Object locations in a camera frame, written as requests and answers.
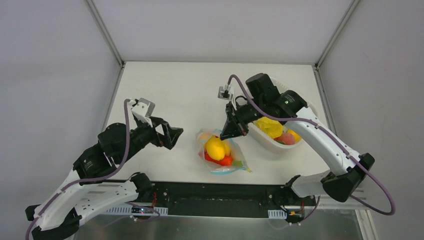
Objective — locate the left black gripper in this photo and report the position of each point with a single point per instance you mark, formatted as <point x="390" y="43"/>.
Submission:
<point x="156" y="131"/>

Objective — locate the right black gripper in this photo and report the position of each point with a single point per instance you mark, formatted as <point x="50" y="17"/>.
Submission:
<point x="234" y="117"/>

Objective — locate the clear zip top bag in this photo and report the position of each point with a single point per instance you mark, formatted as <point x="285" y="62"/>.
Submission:
<point x="239" y="162"/>

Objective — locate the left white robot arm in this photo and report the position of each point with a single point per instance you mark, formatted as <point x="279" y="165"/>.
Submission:
<point x="69" y="207"/>

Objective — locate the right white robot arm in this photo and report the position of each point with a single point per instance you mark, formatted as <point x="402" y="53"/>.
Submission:
<point x="347" y="167"/>

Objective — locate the white plastic basin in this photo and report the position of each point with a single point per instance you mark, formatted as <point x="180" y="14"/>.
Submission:
<point x="271" y="144"/>

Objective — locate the yellow napa cabbage toy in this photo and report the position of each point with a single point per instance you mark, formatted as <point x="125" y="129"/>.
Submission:
<point x="271" y="128"/>

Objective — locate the pink peach toy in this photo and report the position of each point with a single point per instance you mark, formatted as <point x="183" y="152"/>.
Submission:
<point x="286" y="139"/>

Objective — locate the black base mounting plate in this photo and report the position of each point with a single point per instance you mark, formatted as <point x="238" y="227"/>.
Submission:
<point x="212" y="199"/>

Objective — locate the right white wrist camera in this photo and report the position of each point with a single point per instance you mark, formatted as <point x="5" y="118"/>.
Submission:
<point x="227" y="93"/>

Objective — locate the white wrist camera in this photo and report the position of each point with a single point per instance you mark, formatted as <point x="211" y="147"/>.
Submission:
<point x="142" y="109"/>
<point x="227" y="93"/>

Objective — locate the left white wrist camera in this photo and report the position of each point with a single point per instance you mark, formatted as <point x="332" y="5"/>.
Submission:
<point x="142" y="109"/>

